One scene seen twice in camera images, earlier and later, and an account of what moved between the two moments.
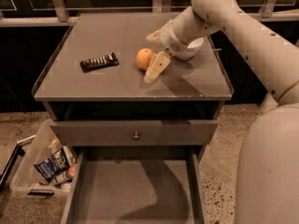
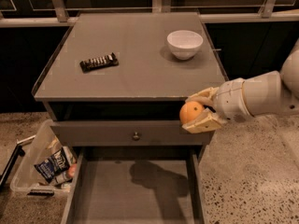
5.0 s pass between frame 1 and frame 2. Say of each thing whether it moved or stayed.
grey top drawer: stayed
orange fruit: moved
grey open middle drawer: stayed
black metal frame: stayed
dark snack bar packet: stayed
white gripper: moved
